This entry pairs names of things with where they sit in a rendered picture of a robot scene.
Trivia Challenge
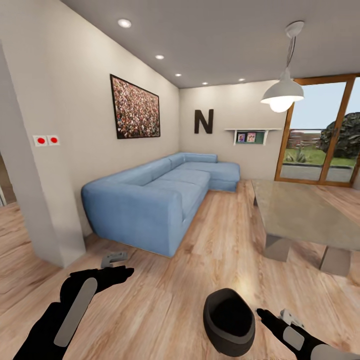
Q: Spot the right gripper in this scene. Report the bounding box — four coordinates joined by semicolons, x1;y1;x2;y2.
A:
256;308;285;343

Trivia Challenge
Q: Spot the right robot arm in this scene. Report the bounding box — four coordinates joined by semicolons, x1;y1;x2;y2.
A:
256;308;360;360

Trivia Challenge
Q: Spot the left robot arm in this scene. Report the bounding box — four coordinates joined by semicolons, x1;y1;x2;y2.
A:
13;251;134;360

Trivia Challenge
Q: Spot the cauldron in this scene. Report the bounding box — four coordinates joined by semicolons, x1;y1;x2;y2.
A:
203;288;256;357

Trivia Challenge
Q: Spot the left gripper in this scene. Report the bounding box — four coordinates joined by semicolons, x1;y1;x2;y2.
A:
99;265;134;290

